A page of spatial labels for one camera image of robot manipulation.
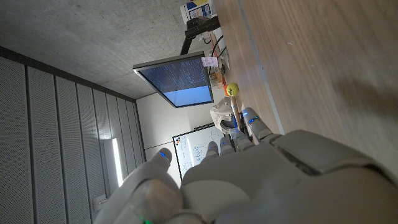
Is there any pink sticky note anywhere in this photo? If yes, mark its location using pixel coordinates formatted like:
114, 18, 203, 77
201, 56, 220, 68

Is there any white monitor stand base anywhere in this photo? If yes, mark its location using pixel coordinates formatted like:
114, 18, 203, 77
214, 27, 231, 69

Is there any black monitor cable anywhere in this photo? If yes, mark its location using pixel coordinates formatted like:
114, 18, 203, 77
211, 35, 224, 58

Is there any long ceiling light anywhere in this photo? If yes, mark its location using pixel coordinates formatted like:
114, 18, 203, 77
111, 138, 124, 187

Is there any whiteboard with black frame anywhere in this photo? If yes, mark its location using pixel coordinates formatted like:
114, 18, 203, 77
172, 124, 231, 180

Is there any yellow tennis ball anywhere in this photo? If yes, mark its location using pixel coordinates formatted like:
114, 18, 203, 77
226, 82, 240, 97

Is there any white jacket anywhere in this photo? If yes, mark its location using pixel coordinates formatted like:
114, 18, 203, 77
210, 96, 237, 135

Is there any white wipes canister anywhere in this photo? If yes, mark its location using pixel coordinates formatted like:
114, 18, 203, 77
180, 0, 217, 24

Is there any black computer monitor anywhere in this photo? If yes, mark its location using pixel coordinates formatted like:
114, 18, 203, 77
132, 51, 215, 109

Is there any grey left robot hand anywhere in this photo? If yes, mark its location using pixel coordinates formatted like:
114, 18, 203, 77
93, 106, 398, 224

